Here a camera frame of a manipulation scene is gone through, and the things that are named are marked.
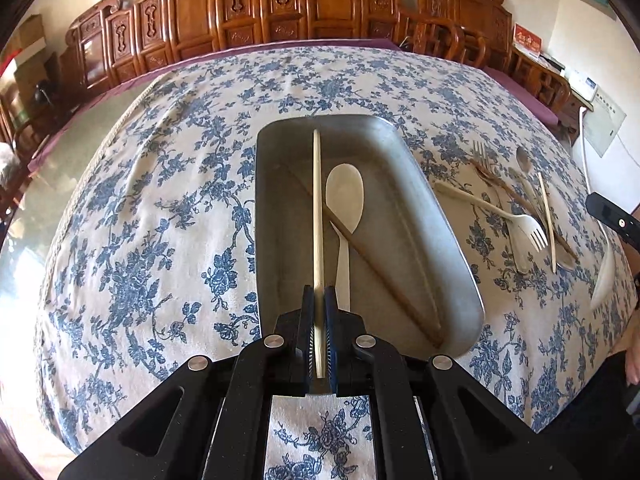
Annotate light bamboo chopstick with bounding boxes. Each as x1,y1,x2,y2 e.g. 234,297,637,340
537,171,556,274
312,129,326,379

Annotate white plastic fork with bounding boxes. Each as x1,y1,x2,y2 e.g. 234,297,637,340
434,181,549,252

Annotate dark wooden chopstick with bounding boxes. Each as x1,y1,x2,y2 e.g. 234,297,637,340
260,165,447,358
471,158,579,263

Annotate large white plastic spoon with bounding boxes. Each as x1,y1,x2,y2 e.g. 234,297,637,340
324,164,364,311

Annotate steel spoon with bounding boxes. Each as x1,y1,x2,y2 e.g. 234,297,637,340
508,221,532,274
516,146,542,211

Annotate steel fork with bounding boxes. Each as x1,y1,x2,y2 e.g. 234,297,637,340
472,141,502,207

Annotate person's right hand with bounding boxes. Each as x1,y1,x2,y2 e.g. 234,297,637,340
625,328,640,386

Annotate grey metal rectangular tray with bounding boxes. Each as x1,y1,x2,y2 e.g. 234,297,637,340
255,115,485,359

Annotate white device on side table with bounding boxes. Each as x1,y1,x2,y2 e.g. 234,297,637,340
540,52,598,102

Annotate purple armchair cushion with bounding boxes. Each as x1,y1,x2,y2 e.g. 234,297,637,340
484,67,559,128

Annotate blue floral tablecloth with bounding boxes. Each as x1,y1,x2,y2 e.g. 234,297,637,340
39,46,637,453

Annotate red calendar card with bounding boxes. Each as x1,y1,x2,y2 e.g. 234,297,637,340
513,23,542,58

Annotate carved wooden armchair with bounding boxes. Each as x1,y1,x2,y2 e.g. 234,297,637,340
416,0,570,114

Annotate carved wooden sofa bench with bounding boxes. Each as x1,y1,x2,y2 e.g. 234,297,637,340
60,0,467,106

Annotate wooden chair with bags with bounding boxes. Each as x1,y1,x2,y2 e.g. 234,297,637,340
1,87,58,226

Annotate stacked cardboard boxes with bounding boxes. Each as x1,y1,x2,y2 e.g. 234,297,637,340
1,14,49,127

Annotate white wall panel box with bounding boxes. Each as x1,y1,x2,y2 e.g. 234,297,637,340
584,87,627,158

